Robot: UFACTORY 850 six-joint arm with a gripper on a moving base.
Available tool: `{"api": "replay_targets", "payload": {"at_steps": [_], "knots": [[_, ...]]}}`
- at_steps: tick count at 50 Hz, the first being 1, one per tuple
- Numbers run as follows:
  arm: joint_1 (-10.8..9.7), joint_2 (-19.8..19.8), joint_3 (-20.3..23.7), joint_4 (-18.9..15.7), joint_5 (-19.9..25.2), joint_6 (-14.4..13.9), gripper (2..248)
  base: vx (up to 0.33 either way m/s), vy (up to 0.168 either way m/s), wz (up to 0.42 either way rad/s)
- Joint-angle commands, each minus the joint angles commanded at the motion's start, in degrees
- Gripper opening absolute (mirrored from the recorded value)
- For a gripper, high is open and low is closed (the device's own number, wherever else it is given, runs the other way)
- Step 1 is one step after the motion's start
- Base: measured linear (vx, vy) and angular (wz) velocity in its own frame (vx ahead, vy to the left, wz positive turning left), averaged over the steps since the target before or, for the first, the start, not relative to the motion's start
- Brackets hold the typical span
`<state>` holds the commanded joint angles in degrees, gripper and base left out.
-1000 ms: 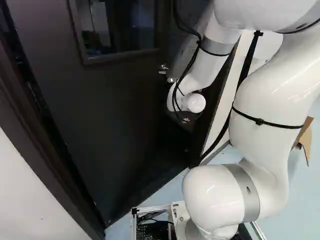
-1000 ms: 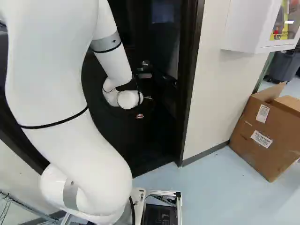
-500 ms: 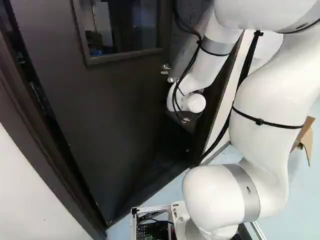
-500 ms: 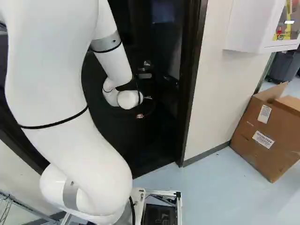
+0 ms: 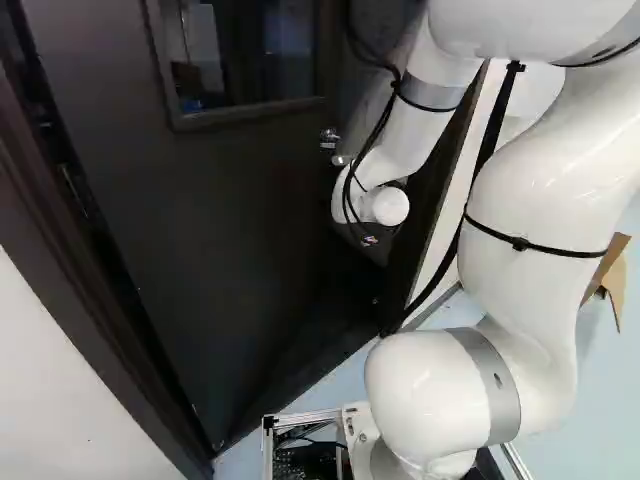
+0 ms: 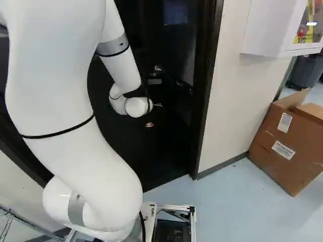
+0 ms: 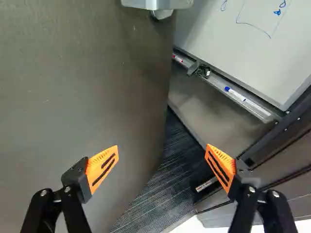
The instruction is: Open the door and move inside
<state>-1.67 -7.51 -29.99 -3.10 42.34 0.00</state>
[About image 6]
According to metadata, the black door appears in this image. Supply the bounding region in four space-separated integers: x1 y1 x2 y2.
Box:
87 0 206 192

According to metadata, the black bin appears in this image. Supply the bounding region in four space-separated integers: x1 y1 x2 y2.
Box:
286 53 323 91

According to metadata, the brown cardboard box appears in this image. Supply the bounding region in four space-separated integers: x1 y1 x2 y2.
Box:
247 87 323 198

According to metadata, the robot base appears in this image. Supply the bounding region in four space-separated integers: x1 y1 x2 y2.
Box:
0 201 197 242

